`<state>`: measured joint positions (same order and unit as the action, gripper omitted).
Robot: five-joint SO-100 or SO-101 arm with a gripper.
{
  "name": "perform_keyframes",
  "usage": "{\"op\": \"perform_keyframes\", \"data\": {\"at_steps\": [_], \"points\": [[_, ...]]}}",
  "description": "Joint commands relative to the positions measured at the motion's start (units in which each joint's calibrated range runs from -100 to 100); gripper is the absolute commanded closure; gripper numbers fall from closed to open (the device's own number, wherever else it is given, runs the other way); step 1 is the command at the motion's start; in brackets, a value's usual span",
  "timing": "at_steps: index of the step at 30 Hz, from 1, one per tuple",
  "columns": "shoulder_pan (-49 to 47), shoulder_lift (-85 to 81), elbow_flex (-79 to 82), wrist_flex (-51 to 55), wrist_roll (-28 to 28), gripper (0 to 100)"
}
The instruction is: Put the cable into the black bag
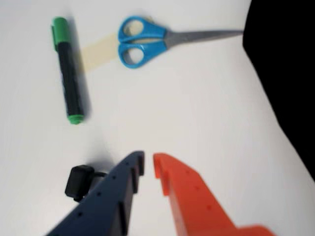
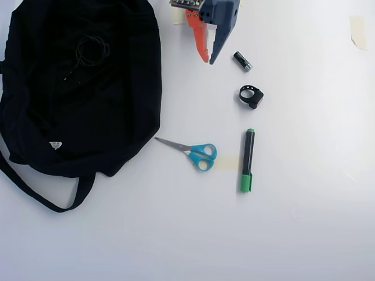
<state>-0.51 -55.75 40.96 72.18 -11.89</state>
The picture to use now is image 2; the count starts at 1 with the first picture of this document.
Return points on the black cylindrical battery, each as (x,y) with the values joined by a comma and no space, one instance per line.
(243,61)

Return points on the green black marker pen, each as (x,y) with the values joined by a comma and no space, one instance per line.
(247,158)

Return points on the beige masking tape rectangle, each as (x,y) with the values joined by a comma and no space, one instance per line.
(227,163)

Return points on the beige masking tape torn strip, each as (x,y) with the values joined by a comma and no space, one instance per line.
(359,32)

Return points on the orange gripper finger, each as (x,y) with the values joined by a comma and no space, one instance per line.
(200,38)

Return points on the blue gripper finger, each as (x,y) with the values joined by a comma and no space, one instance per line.
(222,38)

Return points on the black fabric bag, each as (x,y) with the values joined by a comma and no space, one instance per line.
(82,87)

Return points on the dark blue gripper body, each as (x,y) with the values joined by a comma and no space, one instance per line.
(220,15)

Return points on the camera circuit board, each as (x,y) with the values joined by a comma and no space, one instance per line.
(186,3)

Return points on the beige masking tape piece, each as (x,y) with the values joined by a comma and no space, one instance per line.
(178,16)

